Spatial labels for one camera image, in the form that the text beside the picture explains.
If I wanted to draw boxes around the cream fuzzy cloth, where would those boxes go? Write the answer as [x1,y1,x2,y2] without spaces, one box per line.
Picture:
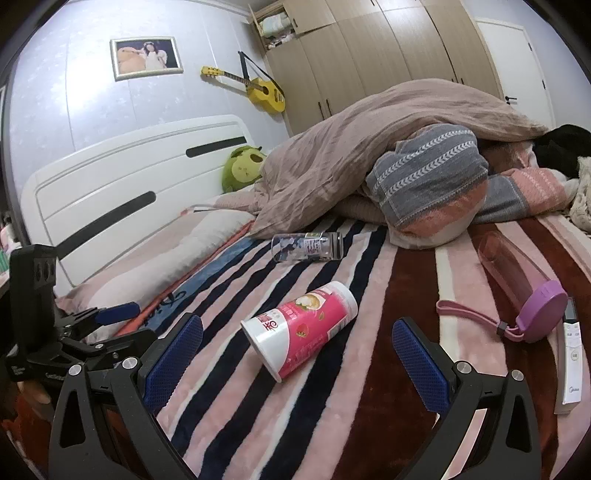
[569,157,591,227]

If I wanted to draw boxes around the wooden wardrobe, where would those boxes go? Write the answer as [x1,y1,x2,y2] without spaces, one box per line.
[247,0,504,137]

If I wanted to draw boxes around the framed picture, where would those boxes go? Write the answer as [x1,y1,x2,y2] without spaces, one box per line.
[109,34,184,81]

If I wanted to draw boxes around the white remote control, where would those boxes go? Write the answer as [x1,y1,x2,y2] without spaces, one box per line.
[554,296,583,415]

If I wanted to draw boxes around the pink duvet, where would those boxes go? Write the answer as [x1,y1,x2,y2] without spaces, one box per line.
[252,78,550,241]

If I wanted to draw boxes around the folded clothes in wardrobe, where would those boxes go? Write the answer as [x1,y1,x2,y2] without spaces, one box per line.
[256,13,297,49]

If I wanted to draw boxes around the striped fleece blanket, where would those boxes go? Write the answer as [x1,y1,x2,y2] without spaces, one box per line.
[115,216,591,480]

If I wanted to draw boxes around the pink and white paper cup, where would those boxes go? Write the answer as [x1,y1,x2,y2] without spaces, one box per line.
[241,281,359,383]

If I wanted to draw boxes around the pink water bottle purple lid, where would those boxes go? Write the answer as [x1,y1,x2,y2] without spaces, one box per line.
[436,231,570,343]

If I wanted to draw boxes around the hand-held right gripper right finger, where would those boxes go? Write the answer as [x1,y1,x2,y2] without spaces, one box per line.
[392,316,543,480]

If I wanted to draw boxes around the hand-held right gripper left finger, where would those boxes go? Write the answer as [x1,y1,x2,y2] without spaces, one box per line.
[48,313,204,480]

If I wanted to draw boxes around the pink and white long pillow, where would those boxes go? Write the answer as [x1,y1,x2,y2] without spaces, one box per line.
[55,215,254,326]

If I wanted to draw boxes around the striped grey pink pillow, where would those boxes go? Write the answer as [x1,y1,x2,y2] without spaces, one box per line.
[365,122,578,250]

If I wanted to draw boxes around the yellow guitar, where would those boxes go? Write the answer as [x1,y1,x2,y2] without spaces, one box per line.
[200,51,286,114]

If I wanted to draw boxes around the black cloth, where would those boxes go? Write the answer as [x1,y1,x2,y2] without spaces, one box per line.
[533,124,591,180]

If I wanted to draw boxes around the white headboard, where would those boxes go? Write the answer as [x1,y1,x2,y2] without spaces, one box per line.
[21,114,252,296]

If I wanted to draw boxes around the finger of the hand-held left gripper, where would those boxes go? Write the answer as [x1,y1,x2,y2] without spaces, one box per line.
[54,302,141,340]
[28,329,158,376]

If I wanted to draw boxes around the green plush toy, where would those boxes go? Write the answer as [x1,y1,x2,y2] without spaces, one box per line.
[221,145,269,195]

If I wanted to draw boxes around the blue cloth with script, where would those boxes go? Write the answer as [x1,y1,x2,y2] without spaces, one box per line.
[115,233,278,337]

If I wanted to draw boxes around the white door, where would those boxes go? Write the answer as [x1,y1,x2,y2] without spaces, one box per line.
[475,17,557,130]

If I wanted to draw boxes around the clear glass bottle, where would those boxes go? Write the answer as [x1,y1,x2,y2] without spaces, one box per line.
[271,232,343,264]

